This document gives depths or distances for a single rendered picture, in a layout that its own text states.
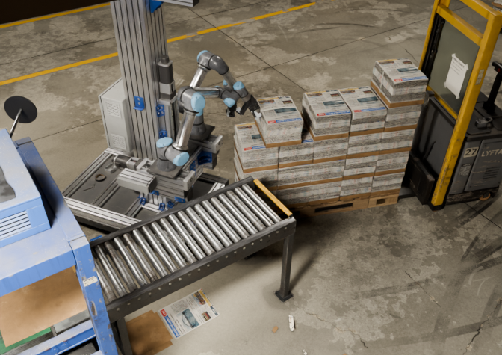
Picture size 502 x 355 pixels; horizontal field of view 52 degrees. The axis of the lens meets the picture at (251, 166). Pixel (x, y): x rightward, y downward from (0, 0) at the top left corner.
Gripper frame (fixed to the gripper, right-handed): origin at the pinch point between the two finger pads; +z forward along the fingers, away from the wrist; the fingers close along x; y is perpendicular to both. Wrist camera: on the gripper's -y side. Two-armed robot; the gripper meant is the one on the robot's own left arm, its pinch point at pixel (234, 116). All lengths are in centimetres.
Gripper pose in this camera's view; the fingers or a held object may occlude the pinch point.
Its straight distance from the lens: 434.8
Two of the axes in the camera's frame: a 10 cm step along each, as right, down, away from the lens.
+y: 0.2, -7.8, -6.3
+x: 9.7, -1.3, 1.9
